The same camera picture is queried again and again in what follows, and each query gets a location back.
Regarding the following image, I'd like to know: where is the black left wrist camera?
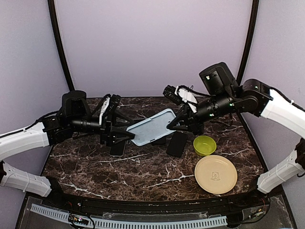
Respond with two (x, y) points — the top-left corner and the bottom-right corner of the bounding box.
(99, 94), (121, 125)

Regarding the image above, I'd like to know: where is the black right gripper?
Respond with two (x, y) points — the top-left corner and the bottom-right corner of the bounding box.
(167, 90), (236, 135)

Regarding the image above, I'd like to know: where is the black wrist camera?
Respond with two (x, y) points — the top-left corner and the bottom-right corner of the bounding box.
(163, 85), (198, 113)
(99, 94), (121, 125)

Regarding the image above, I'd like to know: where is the light blue phone case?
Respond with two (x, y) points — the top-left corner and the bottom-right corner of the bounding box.
(127, 108), (176, 146)

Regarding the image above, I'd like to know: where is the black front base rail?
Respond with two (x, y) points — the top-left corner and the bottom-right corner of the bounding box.
(23, 177), (285, 215)

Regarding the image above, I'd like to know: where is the white cable duct strip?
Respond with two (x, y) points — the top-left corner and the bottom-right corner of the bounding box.
(30, 204), (228, 229)

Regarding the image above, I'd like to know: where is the green plastic bowl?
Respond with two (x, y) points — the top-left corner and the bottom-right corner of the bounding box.
(193, 135), (217, 156)

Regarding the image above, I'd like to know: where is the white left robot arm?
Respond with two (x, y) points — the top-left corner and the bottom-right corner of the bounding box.
(0, 90), (135, 208)

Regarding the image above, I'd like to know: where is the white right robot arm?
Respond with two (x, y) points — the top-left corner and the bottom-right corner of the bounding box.
(163, 62), (305, 207)

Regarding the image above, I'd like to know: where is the beige round plate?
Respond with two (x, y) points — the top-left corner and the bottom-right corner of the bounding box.
(194, 155), (238, 195)

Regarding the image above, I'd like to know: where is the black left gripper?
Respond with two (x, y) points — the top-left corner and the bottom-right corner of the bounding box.
(69, 110), (135, 146)

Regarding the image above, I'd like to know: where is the silver edged phone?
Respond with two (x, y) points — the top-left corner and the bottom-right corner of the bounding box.
(109, 141), (126, 157)

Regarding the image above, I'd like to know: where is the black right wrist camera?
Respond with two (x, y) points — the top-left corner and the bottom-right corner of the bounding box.
(163, 85), (198, 113)

